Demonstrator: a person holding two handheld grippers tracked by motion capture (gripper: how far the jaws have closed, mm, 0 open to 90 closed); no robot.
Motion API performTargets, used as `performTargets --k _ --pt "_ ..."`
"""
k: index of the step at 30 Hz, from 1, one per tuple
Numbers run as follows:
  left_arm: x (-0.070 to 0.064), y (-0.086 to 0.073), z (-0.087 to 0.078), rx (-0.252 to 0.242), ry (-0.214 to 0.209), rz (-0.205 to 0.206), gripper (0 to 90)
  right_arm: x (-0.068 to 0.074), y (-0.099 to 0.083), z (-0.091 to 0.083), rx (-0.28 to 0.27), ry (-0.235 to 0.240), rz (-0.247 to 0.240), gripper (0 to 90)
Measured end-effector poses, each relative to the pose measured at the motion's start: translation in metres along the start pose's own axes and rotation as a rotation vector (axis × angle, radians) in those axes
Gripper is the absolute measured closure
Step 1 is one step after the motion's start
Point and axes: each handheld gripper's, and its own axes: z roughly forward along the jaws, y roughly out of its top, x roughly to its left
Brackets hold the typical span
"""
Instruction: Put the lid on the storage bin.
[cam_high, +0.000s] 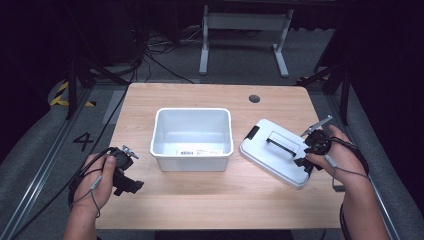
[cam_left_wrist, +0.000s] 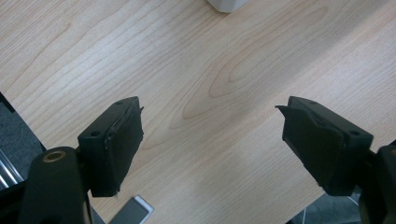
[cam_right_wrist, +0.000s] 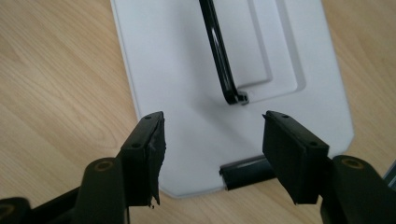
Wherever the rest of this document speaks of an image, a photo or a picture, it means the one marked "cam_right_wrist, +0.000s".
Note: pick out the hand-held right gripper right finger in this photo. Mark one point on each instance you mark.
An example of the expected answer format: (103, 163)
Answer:
(289, 161)

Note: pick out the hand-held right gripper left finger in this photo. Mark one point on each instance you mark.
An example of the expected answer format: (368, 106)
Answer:
(141, 161)

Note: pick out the thin black glossy bar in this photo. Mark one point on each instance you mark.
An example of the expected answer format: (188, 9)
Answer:
(219, 56)

